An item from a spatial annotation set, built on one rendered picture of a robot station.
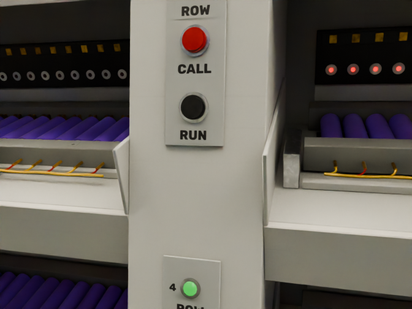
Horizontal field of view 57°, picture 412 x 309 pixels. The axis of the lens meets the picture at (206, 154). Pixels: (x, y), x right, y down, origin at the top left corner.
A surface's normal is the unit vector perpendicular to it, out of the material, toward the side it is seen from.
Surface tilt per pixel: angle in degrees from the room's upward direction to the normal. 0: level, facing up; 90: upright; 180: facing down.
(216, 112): 90
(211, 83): 90
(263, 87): 90
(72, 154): 112
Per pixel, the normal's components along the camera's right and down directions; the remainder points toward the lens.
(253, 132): -0.25, 0.05
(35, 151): -0.24, 0.42
